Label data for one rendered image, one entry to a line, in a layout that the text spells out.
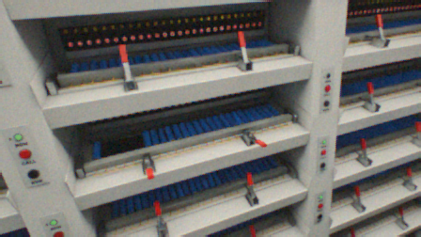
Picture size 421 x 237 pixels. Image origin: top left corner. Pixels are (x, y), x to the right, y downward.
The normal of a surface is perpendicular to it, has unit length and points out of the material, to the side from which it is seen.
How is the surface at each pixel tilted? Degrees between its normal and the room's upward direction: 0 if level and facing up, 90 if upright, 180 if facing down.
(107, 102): 106
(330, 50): 90
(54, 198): 90
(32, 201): 90
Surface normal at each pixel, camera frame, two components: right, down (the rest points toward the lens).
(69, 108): 0.35, 0.53
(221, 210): -0.01, -0.82
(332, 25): 0.33, 0.29
